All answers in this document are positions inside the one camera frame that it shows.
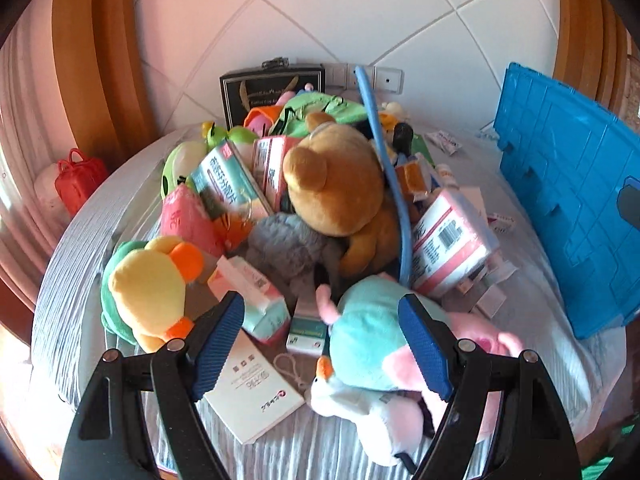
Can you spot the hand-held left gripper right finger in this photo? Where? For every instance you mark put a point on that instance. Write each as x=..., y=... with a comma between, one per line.
x=425, y=345

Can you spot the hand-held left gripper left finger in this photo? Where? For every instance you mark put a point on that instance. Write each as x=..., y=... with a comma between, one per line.
x=217, y=345

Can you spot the yellow plush turtle orange feet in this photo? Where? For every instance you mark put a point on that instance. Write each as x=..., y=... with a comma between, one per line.
x=145, y=290

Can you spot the blue plastic crate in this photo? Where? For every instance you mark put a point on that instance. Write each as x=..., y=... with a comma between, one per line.
x=565, y=185

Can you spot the teal and pink plush toy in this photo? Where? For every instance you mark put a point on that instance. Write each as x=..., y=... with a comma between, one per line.
x=370, y=330

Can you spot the pink and teal carton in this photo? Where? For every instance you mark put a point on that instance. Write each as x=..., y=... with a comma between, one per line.
x=255, y=295

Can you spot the small white green box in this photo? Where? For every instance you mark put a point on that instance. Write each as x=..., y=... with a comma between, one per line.
x=306, y=332

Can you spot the white goose plush toy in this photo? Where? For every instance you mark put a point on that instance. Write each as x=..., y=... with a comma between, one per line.
x=360, y=410

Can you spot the large white pink package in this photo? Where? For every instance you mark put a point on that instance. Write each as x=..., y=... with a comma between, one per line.
x=450, y=240

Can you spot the grey plush toy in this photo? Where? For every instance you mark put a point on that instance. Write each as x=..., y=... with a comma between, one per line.
x=290, y=245

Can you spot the pink packet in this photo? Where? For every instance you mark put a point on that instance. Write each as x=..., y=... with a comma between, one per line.
x=187, y=215

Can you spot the small white red box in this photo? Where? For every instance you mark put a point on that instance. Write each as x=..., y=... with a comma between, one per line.
x=500, y=221

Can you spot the teal and white carton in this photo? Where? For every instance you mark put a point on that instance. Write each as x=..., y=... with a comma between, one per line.
x=227, y=180

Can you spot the orange packet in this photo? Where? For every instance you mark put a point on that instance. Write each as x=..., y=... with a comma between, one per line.
x=412, y=175

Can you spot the white and green plush toy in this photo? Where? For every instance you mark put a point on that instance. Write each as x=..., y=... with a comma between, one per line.
x=182, y=165

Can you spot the pink and white carton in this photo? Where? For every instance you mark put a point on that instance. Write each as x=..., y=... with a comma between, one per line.
x=270, y=165

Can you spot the brown teddy bear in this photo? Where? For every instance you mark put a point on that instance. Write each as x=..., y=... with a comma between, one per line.
x=330, y=175

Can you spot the white toothpaste tube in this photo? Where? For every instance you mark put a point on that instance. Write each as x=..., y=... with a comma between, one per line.
x=445, y=142

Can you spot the black bottle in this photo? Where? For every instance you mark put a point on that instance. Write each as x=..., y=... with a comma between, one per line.
x=402, y=140

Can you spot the green frog plush toy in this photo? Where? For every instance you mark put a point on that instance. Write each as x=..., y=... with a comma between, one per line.
x=220, y=132

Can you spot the red toy suitcase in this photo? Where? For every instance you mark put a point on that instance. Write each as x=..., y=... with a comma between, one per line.
x=80, y=180

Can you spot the white sack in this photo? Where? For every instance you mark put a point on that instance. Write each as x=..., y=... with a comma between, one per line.
x=46, y=190

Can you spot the orange and pink plush toy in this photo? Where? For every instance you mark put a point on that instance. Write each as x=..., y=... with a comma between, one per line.
x=260, y=117

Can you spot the yellow and white plush toy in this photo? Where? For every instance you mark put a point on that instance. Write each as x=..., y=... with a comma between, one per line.
x=392, y=115

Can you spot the green fabric toy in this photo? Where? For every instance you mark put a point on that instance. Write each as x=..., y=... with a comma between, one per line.
x=320, y=110

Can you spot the black framed gift box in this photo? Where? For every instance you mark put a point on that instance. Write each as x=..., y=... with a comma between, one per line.
x=265, y=92

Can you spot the white pleated curtain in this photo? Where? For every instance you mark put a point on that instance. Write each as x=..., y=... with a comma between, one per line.
x=20, y=110

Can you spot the wall socket panel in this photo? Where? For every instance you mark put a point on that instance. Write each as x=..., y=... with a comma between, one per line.
x=370, y=77

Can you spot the wooden door frame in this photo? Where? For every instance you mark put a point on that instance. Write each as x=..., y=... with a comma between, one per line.
x=115, y=35
x=585, y=20

